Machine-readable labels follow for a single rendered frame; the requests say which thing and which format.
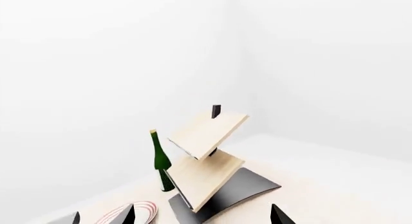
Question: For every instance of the grey block with dark edge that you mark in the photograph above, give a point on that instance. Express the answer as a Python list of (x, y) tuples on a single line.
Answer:
[(66, 219)]

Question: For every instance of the green wine bottle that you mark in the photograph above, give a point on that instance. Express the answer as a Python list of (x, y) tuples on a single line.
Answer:
[(159, 158)]

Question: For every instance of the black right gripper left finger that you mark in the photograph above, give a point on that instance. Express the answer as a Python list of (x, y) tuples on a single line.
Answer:
[(128, 216)]

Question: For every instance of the wooden two-shelf rack black base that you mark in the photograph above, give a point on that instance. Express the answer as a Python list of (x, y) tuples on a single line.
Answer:
[(206, 178)]

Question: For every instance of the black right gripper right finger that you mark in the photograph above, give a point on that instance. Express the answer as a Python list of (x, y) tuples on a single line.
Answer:
[(279, 217)]

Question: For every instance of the white plate with red rings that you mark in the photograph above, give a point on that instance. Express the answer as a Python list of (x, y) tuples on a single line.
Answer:
[(146, 210)]

